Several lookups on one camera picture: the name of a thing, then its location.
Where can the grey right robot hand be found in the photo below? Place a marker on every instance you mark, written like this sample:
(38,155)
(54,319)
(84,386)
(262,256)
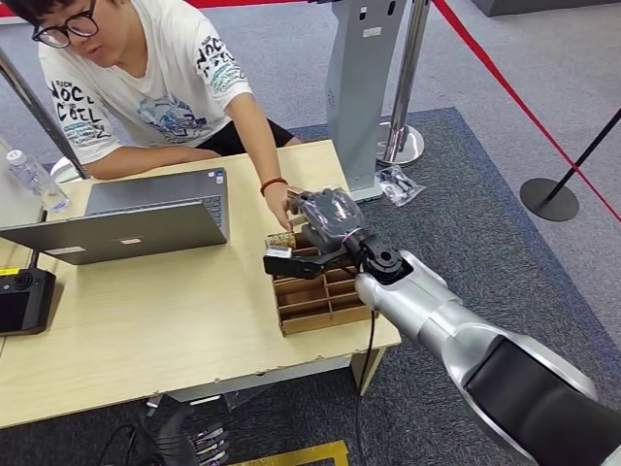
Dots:
(335,219)

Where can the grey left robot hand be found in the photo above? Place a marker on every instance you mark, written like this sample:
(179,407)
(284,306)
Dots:
(210,447)

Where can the person's left hand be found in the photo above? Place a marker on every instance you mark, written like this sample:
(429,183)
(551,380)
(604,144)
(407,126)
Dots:
(280,204)

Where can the person's right forearm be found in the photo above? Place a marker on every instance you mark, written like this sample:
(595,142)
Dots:
(146,162)

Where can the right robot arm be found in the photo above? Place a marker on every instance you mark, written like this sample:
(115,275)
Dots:
(437,309)

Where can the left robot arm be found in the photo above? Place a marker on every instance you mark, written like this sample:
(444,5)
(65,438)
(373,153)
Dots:
(172,437)

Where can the person's left forearm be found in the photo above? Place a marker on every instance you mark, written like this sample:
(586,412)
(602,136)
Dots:
(259,148)

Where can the tree avenue key card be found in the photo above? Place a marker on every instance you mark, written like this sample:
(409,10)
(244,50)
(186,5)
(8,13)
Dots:
(279,252)

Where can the wooden card organizer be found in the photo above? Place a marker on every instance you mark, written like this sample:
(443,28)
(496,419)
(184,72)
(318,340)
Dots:
(310,309)

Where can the person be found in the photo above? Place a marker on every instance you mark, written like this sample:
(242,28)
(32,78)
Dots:
(160,71)

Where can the clear plastic bag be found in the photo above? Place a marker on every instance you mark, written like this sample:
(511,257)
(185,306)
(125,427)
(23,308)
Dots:
(400,186)

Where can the yellow floor tape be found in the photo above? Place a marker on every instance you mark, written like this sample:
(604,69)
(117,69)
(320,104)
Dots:
(300,453)

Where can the grey kiosk stand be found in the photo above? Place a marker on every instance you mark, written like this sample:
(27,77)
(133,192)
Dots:
(359,96)

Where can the wooden desk leg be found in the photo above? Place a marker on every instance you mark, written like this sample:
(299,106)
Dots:
(364,373)

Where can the dark grey floor mat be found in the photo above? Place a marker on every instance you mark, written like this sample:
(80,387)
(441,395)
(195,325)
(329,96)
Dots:
(461,225)

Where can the grey laptop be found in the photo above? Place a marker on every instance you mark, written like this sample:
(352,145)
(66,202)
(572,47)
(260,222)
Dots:
(146,231)

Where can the red barrier belt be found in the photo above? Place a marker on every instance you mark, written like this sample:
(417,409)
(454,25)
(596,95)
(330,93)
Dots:
(242,2)
(514,95)

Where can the black stanchion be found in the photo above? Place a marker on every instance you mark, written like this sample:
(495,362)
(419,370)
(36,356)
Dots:
(548,200)

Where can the black remote controller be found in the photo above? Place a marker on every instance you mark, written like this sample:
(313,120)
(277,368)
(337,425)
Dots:
(24,302)

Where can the black-framed glasses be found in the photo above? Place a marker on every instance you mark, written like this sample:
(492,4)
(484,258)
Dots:
(80,26)

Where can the slanted metal pole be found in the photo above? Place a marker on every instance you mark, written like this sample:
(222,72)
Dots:
(44,116)

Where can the clear plastic water bottle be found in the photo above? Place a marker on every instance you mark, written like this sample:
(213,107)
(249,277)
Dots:
(34,180)

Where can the grey display platform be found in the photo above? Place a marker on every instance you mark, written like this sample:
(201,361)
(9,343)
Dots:
(533,5)

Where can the chrome stanchion post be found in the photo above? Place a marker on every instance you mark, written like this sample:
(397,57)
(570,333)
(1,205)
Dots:
(407,64)

